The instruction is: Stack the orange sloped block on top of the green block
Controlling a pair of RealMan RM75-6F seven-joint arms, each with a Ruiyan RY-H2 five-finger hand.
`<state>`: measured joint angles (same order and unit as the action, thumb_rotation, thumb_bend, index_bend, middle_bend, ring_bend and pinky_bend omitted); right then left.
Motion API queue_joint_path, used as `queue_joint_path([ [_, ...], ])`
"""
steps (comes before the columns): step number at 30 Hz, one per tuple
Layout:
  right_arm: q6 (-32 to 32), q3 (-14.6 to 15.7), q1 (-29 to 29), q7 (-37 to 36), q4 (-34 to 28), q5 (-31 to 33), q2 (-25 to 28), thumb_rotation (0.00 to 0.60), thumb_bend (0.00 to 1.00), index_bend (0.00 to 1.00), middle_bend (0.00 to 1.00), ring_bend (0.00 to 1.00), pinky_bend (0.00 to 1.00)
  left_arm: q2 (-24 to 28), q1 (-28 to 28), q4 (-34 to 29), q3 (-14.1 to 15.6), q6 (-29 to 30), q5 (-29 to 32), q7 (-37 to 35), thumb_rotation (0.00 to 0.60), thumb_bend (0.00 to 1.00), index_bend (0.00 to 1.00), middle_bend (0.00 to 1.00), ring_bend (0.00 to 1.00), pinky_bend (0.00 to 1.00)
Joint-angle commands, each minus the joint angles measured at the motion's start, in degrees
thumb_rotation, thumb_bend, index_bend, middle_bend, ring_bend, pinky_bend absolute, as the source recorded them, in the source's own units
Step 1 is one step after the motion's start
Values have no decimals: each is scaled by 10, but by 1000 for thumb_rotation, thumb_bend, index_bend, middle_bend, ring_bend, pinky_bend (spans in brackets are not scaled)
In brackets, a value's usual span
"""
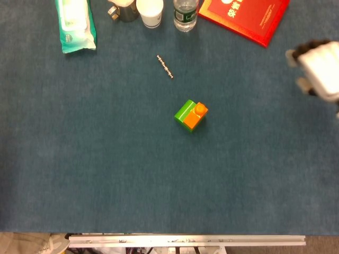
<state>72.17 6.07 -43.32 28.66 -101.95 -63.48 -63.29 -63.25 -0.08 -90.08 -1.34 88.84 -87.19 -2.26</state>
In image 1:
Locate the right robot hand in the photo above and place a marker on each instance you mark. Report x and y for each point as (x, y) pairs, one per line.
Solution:
(321, 70)

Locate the orange toy block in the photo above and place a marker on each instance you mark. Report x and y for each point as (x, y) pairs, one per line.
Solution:
(195, 117)

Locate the green toy block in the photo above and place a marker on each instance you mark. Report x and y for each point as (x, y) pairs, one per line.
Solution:
(184, 113)

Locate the red certificate book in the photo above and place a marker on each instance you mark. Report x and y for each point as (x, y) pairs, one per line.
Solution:
(246, 18)

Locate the clear plastic water bottle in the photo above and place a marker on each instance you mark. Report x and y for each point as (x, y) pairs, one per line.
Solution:
(185, 16)

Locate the white paper cup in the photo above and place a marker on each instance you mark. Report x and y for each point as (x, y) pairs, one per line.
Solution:
(151, 13)

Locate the stainless steel mug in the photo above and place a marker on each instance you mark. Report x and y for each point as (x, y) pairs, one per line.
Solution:
(124, 12)

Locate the blue table cloth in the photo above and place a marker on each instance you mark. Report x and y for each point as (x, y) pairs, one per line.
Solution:
(106, 172)

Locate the green wet wipes pack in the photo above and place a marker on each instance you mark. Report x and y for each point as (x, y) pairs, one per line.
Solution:
(75, 26)

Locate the aluminium frame rail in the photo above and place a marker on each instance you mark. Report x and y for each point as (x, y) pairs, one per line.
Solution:
(185, 240)

